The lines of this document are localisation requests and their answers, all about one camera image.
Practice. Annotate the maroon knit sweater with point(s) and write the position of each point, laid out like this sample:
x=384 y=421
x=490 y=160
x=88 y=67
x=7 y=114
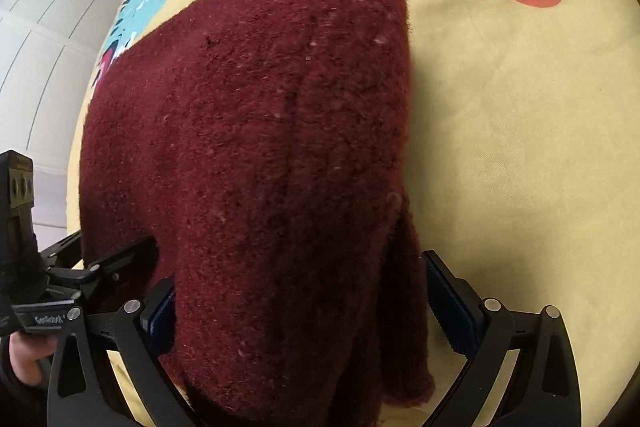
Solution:
x=275 y=132

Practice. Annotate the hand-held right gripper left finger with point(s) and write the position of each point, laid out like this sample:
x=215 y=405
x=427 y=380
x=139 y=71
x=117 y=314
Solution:
x=161 y=319

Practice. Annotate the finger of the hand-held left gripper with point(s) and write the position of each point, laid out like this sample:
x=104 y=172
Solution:
x=62 y=244
x=125 y=259

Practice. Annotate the person's left hand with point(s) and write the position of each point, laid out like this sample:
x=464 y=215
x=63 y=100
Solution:
x=27 y=357

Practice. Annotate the yellow printed blanket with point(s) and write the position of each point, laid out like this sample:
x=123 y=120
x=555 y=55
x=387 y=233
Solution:
x=500 y=107

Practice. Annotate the white wardrobe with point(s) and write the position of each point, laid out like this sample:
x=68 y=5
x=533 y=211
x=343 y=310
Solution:
x=45 y=57

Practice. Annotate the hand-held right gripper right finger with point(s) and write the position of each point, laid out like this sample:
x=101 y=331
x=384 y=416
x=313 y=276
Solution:
x=450 y=307

